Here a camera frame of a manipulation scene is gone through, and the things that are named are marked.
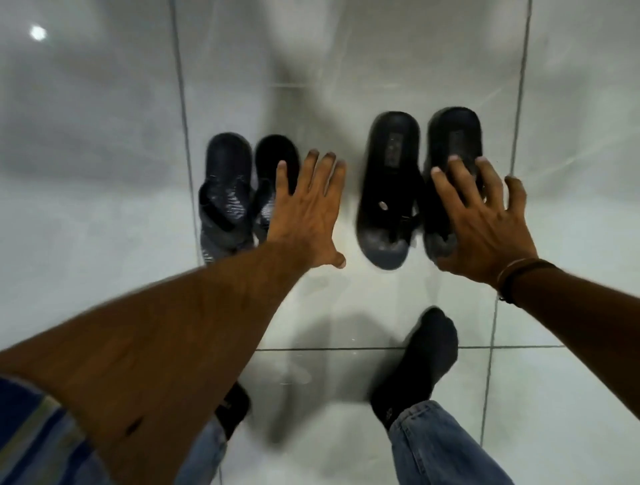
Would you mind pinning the person's left hand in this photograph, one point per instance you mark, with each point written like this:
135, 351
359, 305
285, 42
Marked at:
302, 225

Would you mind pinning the person's right hand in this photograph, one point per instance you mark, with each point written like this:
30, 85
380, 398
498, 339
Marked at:
487, 235

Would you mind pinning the person's right little finger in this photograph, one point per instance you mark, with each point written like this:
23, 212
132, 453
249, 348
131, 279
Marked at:
516, 197

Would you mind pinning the person's right middle finger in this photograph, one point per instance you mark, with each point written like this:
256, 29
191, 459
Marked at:
463, 180

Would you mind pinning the person's left little finger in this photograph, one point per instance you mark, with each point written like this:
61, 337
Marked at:
283, 179

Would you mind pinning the person's left middle finger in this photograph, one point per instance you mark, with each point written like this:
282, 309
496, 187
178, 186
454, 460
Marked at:
326, 171

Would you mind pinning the person's left thumb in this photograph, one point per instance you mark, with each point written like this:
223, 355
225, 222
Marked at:
336, 257

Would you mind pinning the person's left forearm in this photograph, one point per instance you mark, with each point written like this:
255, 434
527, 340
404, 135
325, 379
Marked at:
165, 339

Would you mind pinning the person's right forearm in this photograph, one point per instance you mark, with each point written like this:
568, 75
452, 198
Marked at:
585, 320

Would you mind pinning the grey patterned flip-flop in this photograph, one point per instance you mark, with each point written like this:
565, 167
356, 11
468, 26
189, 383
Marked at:
270, 155
227, 170

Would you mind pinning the black slide sandal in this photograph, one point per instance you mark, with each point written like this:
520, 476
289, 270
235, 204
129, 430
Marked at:
390, 185
457, 130

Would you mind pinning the black right sock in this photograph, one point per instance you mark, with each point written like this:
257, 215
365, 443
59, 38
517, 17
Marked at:
420, 364

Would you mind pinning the black sock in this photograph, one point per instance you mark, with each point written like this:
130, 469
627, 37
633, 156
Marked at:
234, 409
420, 364

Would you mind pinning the black left sock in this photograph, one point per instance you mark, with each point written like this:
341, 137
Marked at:
234, 409

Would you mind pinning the blue denim jeans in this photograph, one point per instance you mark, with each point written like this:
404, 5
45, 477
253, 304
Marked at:
435, 449

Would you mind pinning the blue striped shirt sleeve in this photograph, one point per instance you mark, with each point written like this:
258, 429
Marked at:
35, 439

